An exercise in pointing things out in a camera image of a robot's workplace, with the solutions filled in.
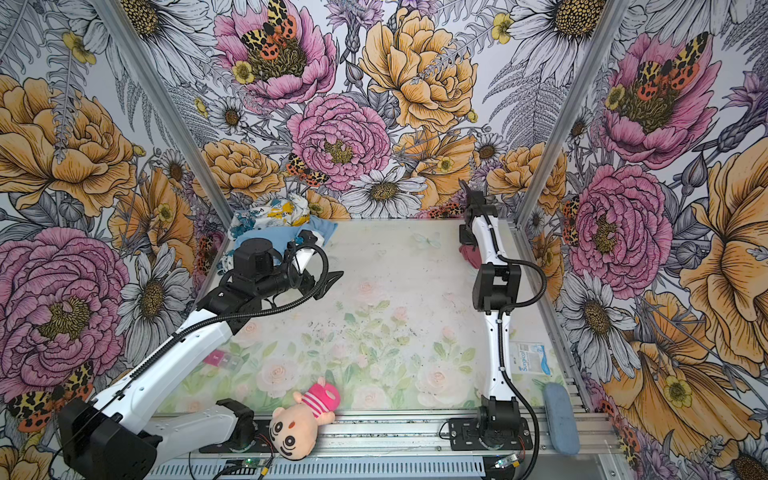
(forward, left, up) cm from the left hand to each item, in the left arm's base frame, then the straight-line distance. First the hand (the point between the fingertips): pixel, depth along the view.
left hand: (327, 268), depth 75 cm
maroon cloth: (+20, -45, -21) cm, 53 cm away
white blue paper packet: (-13, -56, -26) cm, 63 cm away
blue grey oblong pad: (-30, -57, -23) cm, 68 cm away
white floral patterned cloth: (+38, +22, -16) cm, 47 cm away
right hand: (+25, -46, -21) cm, 57 cm away
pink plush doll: (-32, +7, -17) cm, 37 cm away
